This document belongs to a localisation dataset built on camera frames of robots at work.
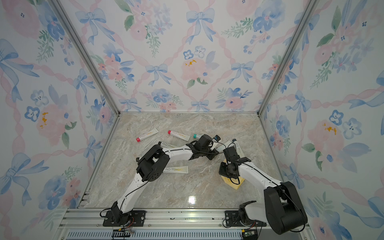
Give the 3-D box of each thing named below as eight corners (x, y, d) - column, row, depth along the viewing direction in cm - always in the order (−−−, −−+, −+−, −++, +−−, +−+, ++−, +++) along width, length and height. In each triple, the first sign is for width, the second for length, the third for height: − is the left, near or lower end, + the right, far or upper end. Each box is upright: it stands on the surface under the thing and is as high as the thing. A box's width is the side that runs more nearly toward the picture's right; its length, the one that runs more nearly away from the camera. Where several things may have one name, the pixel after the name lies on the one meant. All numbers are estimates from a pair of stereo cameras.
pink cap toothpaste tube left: (137, 142, 105) (136, 140, 103) (136, 140, 106) (135, 138, 104) (158, 132, 111) (157, 130, 109) (157, 130, 112) (156, 128, 110)
